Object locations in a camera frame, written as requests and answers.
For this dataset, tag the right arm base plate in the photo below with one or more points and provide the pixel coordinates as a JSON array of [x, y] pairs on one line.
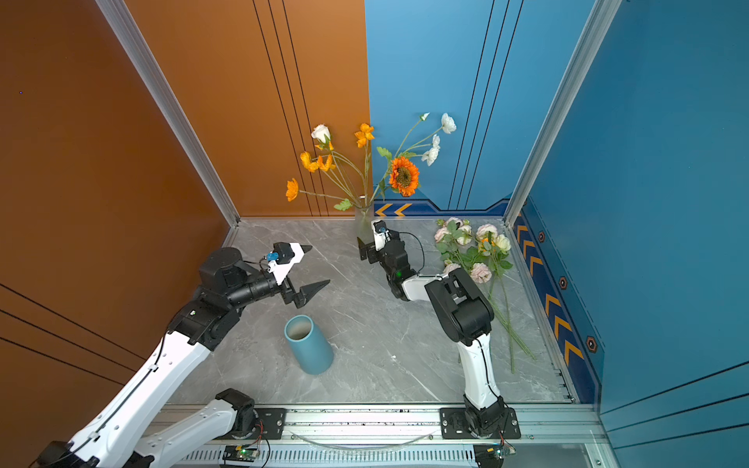
[[462, 423]]

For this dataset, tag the mixed flower bunch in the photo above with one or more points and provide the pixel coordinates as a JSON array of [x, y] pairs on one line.
[[458, 242]]

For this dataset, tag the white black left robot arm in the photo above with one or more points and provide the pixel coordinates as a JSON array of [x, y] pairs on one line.
[[117, 436]]

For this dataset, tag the teal ceramic cylinder vase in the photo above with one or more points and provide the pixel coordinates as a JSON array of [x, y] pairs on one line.
[[309, 345]]

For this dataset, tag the pink rose stem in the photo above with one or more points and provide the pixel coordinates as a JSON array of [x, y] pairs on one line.
[[449, 268]]

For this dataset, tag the orange poppy spray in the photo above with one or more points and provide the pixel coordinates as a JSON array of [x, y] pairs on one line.
[[364, 137], [313, 185]]

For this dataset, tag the white ranunculus spray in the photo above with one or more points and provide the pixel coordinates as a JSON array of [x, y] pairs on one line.
[[426, 150]]

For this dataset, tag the left aluminium corner post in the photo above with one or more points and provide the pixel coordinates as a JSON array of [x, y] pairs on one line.
[[127, 32]]

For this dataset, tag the left green circuit board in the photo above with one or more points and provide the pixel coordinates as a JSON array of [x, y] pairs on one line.
[[240, 454]]

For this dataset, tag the green circuit board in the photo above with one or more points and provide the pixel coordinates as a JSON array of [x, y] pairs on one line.
[[492, 456], [240, 454]]

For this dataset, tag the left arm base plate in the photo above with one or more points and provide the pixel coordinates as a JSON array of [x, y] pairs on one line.
[[263, 422]]

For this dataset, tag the clear ribbed glass vase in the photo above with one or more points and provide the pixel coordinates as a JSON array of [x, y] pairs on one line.
[[363, 218]]

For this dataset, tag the aluminium corner post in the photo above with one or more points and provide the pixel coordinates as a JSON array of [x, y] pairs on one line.
[[127, 32], [592, 37]]

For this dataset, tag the right green circuit board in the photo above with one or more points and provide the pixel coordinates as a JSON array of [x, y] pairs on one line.
[[492, 456]]

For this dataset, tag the pink carnation stem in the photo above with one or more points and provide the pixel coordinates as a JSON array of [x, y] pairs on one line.
[[482, 275]]

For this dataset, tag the right aluminium corner post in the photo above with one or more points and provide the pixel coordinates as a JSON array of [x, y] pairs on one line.
[[592, 37]]

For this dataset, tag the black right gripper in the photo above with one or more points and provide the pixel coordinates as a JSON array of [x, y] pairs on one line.
[[370, 250]]

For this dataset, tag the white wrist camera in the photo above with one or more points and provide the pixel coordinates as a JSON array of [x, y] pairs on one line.
[[380, 233], [281, 260]]

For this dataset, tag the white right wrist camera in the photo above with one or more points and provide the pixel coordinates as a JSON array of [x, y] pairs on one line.
[[380, 233]]

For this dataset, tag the white rose stem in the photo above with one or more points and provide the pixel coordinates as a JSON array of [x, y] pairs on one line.
[[339, 169]]

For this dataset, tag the aluminium front rail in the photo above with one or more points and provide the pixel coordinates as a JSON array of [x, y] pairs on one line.
[[399, 423]]

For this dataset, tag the orange sunflower stem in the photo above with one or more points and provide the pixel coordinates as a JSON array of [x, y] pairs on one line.
[[401, 176]]

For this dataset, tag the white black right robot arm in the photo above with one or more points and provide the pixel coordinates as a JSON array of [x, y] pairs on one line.
[[465, 316]]

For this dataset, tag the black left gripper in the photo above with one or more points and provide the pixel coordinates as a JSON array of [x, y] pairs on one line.
[[302, 297]]

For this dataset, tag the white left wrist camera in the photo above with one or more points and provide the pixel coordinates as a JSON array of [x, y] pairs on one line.
[[281, 260]]

